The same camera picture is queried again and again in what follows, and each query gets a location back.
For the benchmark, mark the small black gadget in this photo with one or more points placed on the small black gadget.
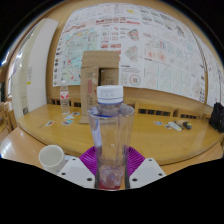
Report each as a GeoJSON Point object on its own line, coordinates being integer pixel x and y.
{"type": "Point", "coordinates": [187, 125]}

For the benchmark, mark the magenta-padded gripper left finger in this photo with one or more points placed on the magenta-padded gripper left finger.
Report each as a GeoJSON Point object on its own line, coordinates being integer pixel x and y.
{"type": "Point", "coordinates": [75, 171]}

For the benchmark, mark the blue sticker card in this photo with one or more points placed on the blue sticker card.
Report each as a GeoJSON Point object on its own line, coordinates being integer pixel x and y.
{"type": "Point", "coordinates": [76, 113]}

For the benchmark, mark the white standing air conditioner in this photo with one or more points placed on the white standing air conditioner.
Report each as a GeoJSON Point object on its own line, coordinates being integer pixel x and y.
{"type": "Point", "coordinates": [33, 73]}

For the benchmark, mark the white remote control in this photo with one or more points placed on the white remote control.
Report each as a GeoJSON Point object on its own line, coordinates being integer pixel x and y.
{"type": "Point", "coordinates": [174, 126]}

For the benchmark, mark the clear white-capped water bottle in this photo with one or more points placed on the clear white-capped water bottle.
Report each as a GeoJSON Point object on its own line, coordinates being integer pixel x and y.
{"type": "Point", "coordinates": [111, 133]}

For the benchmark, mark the brown cardboard box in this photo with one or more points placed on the brown cardboard box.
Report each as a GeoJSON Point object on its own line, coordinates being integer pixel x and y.
{"type": "Point", "coordinates": [93, 80]}

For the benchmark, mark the small red-labelled plastic bottle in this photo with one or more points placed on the small red-labelled plastic bottle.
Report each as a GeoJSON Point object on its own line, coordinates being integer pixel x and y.
{"type": "Point", "coordinates": [64, 100]}

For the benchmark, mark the black bag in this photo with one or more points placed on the black bag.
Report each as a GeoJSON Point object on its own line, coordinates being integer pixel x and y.
{"type": "Point", "coordinates": [218, 116]}

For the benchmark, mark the white ceramic mug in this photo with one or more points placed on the white ceramic mug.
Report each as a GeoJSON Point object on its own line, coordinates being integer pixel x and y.
{"type": "Point", "coordinates": [51, 158]}

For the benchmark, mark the narrow printed wall poster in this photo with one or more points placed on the narrow printed wall poster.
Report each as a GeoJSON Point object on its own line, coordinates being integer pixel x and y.
{"type": "Point", "coordinates": [213, 76]}

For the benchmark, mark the large printed wall poster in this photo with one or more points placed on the large printed wall poster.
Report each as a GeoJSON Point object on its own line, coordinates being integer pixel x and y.
{"type": "Point", "coordinates": [150, 50]}

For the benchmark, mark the teal sticker card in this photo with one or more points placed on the teal sticker card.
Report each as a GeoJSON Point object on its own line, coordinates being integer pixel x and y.
{"type": "Point", "coordinates": [67, 122]}

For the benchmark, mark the row of wooden chairs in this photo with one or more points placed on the row of wooden chairs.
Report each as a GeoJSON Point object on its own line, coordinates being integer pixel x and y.
{"type": "Point", "coordinates": [156, 111]}

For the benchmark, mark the orange sticker card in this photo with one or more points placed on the orange sticker card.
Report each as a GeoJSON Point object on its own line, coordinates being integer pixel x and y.
{"type": "Point", "coordinates": [50, 123]}

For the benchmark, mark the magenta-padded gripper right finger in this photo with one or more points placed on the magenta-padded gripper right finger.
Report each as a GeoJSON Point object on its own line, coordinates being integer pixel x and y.
{"type": "Point", "coordinates": [148, 171]}

